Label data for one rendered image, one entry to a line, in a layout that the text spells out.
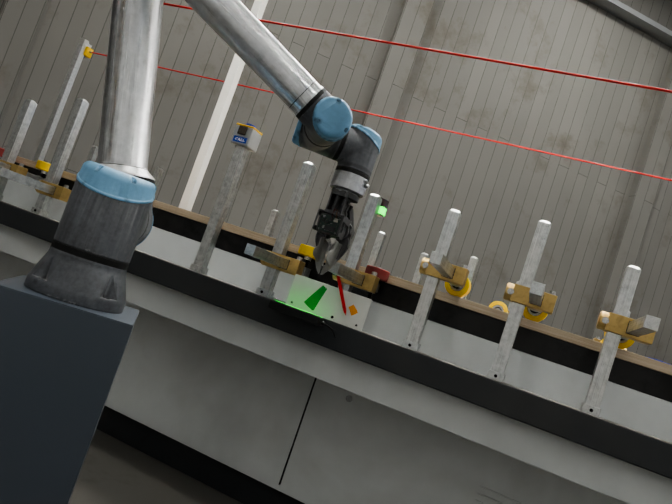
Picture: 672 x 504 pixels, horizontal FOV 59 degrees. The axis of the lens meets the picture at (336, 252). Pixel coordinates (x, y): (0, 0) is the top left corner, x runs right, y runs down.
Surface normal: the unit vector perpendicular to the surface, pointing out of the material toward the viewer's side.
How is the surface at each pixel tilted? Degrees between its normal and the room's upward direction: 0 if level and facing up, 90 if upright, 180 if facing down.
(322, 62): 90
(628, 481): 90
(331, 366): 90
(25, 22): 90
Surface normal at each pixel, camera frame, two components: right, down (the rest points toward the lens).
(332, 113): 0.29, 0.07
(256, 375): -0.31, -0.18
